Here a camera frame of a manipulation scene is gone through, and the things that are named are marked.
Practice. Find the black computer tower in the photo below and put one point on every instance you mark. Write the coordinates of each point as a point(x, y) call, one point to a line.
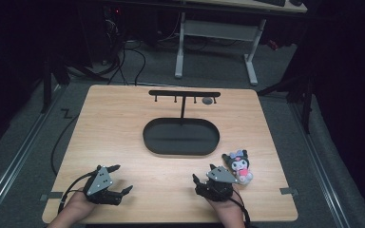
point(114, 19)

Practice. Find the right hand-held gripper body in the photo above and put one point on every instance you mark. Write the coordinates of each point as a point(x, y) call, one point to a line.
point(219, 183)

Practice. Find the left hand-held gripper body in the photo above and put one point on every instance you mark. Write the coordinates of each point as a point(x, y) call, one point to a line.
point(99, 185)

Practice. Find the black hook stand with tray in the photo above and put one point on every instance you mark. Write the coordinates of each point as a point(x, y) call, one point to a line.
point(181, 136)

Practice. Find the grey tape strip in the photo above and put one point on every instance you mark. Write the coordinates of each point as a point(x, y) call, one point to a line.
point(288, 191)
point(51, 196)

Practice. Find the metal floor rail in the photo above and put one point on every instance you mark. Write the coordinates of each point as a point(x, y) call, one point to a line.
point(12, 166)
point(321, 164)

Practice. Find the black metal stand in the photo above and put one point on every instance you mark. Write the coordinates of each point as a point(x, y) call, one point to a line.
point(48, 85)
point(302, 95)

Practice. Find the white-legged desk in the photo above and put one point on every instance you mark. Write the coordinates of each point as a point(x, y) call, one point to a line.
point(217, 31)

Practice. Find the person's left hand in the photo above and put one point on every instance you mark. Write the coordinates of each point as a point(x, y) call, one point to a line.
point(77, 205)

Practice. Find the grey round table grommet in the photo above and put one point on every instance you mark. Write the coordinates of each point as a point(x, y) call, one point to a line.
point(207, 100)

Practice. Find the person's right hand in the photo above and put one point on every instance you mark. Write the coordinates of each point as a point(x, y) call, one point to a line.
point(225, 209)

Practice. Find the black and pink plush toy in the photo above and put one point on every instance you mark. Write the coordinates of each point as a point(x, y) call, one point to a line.
point(241, 166)

